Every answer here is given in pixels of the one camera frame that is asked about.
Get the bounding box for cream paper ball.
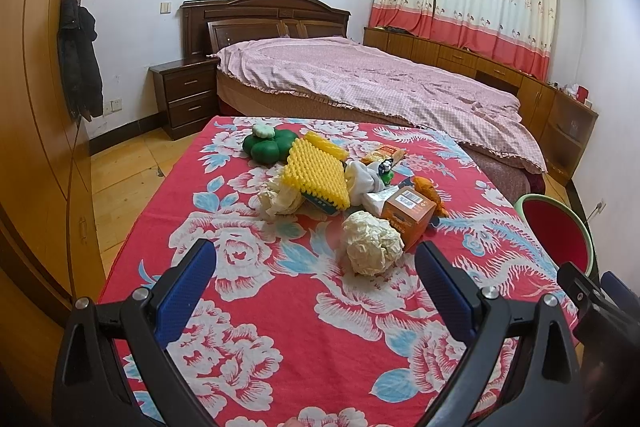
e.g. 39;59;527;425
341;210;405;277

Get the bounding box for orange cardboard box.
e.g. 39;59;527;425
381;186;436;251

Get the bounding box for dark wooden headboard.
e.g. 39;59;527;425
180;0;350;57

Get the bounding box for red floral tablecloth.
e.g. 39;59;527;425
91;117;576;426

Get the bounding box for black hanging jacket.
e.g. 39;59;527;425
58;0;103;121

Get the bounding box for yellow foam fruit net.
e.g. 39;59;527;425
281;138;350;212

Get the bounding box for green clover squishy toy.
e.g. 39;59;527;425
242;122;297;166

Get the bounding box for white medicine box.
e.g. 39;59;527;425
302;192;338;216

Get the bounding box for pink checked bedspread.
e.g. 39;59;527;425
217;37;547;173

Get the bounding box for wooden corner shelf unit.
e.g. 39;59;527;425
539;91;599;186

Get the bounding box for wooden wardrobe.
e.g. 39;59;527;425
1;0;105;324

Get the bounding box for cream plastic bag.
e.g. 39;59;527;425
257;176;304;219

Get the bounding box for white cloth sock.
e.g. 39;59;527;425
345;160;385;206

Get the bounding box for bed with brown frame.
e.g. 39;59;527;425
214;70;548;208

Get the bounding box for cream and red curtains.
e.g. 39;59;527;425
368;0;560;82

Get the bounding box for red bin with green rim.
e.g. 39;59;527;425
515;193;594;277

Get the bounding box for long wooden low cabinet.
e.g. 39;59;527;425
363;27;555;140

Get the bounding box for wall outlet with cable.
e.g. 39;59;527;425
587;199;606;222

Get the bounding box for white wall socket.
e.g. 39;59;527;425
103;98;122;116

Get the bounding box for red box on shelf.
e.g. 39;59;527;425
576;86;589;103

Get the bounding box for silver foil wrapper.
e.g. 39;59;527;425
361;185;399;218

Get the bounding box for orange snack packet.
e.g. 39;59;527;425
360;144;406;166

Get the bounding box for dark wooden nightstand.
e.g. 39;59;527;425
149;57;219;140

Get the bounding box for orange plush toy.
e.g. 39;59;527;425
413;176;449;218

